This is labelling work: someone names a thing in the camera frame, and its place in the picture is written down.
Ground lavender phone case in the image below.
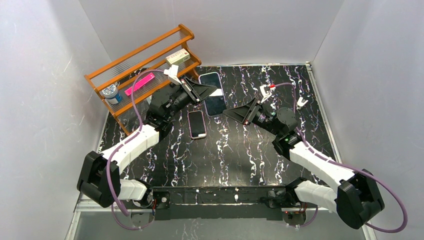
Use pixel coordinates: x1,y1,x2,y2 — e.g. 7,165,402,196
198,71,228,117

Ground phone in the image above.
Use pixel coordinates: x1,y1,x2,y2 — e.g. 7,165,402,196
187,110,207,140

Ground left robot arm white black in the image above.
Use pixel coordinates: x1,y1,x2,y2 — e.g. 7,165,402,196
76,78,218,208

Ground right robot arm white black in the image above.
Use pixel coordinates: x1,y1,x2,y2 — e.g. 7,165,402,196
223,99,385,229

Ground pink flat box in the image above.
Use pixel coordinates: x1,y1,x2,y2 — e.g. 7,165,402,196
124,73,155,96

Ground white cardboard box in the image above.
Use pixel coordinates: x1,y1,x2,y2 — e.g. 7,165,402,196
165,48,191,66

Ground white staple remover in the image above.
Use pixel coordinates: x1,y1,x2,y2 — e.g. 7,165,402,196
296,96,308,110

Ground orange wooden shelf rack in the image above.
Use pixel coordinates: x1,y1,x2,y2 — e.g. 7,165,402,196
84,23,208,135

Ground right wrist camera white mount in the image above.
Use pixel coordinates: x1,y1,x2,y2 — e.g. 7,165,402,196
259,84,275,104

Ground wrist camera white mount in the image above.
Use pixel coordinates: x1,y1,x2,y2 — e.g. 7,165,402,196
163,64,182,85
259,84,275,104

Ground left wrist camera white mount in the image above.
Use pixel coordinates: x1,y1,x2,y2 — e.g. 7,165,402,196
163,64,182,85

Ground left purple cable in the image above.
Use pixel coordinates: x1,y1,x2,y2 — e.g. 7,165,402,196
105,68,171,232

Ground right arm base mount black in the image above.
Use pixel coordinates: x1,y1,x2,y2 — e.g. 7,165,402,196
260,177,308,213

